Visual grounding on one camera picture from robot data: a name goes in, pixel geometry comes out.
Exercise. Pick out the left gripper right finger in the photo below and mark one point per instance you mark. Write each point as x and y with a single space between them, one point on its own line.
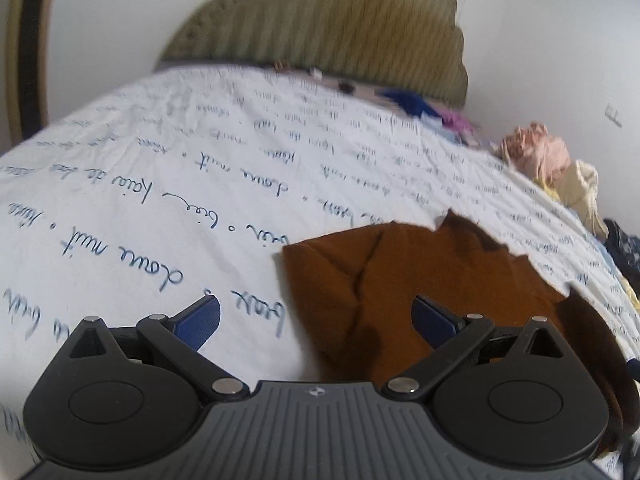
455 341

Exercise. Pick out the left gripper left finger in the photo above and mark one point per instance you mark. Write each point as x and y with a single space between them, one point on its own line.
174 343

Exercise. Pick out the brown knit sweater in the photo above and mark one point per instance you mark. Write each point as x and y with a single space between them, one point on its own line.
353 292

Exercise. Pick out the cream clothes pile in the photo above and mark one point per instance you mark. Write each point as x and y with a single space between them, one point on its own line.
578 190

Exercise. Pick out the pink clothes pile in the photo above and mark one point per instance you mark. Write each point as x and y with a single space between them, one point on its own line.
533 151

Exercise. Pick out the white script-print bed sheet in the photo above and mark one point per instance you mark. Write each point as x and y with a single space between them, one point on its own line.
190 182

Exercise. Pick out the dark patterned garment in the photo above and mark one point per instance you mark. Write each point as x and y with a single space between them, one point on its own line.
625 251

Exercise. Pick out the purple garment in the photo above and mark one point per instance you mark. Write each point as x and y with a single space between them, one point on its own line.
456 122

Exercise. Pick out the blue garment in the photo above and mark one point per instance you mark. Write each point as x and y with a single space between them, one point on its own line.
411 103

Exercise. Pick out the small black device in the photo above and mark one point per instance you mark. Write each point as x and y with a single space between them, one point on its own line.
346 87

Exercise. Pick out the olive striped headboard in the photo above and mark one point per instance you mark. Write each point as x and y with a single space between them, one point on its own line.
413 45

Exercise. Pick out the gold tower air conditioner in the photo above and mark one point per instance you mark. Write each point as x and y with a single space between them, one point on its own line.
27 34

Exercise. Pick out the white wall switch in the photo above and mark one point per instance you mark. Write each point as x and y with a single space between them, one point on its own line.
613 115

